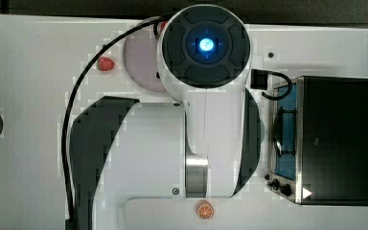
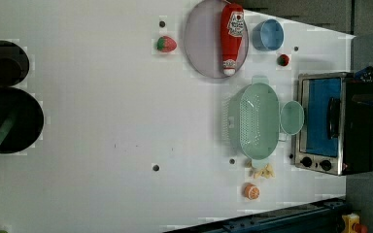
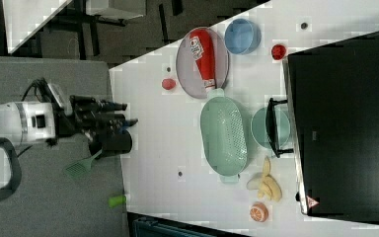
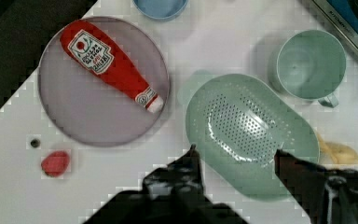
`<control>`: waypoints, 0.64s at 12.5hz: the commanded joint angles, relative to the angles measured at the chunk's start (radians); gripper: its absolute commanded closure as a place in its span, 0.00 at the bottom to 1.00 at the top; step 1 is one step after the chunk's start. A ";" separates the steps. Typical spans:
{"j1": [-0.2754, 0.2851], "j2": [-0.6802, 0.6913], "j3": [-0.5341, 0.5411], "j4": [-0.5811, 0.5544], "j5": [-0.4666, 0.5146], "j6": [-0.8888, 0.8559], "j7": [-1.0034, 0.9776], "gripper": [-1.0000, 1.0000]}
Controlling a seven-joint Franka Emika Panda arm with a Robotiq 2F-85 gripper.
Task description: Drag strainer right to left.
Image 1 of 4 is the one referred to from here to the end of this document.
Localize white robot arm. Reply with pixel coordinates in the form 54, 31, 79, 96
65, 5, 260, 230

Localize purple round plate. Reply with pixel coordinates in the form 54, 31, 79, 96
123, 29, 166, 92

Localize red ketchup bottle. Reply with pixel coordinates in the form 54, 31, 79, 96
160, 21, 167, 33

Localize orange slice toy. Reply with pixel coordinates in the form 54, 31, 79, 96
195, 200, 215, 219

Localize black toaster oven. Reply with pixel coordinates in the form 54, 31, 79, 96
265, 76, 368, 206

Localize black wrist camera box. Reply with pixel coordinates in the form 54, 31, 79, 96
250, 69, 268, 90

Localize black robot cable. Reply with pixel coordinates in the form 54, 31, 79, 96
60, 16, 171, 230

